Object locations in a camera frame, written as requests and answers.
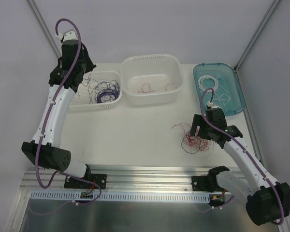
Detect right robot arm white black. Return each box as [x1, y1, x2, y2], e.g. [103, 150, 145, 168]
[190, 107, 290, 226]

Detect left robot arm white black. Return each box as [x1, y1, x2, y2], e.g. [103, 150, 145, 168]
[21, 40, 96, 188]

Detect teal transparent plastic tray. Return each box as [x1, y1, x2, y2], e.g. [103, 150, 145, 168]
[193, 63, 246, 116]

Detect white perforated basket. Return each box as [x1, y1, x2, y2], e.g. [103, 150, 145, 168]
[70, 71, 123, 112]

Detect white plastic tub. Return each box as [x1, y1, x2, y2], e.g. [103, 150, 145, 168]
[120, 54, 185, 106]

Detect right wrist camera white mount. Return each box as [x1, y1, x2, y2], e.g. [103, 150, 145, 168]
[206, 101, 215, 109]

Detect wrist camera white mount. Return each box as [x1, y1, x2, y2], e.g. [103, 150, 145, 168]
[56, 29, 78, 44]
[206, 101, 215, 109]

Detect loose white wires in tray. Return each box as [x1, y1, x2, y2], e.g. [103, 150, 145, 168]
[206, 84, 232, 113]

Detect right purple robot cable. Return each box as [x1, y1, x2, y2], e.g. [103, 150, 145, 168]
[199, 88, 286, 225]

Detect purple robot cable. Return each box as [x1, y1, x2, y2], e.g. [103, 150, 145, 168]
[199, 88, 286, 225]
[29, 18, 103, 216]

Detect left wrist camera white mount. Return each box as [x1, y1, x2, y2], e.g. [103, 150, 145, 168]
[56, 29, 78, 44]

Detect coiled white wire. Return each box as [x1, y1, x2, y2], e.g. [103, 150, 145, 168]
[198, 75, 220, 92]

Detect purple wire bundle in basket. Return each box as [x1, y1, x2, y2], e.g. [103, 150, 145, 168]
[94, 79, 122, 105]

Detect right aluminium frame post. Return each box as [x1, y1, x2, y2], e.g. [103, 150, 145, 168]
[234, 0, 282, 73]

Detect aluminium frame post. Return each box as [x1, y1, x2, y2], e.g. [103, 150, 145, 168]
[25, 0, 60, 58]
[234, 0, 282, 73]

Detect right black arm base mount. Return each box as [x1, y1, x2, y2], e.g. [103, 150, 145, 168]
[191, 176, 215, 192]

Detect left aluminium frame post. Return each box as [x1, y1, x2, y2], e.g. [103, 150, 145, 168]
[25, 0, 60, 58]

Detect aluminium mounting rail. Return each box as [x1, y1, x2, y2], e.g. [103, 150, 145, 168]
[20, 165, 212, 193]

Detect white slotted cable duct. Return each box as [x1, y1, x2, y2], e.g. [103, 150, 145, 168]
[30, 190, 210, 203]

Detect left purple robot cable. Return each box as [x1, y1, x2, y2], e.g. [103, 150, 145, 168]
[29, 18, 103, 216]

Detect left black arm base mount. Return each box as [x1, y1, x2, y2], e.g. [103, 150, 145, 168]
[64, 174, 107, 190]

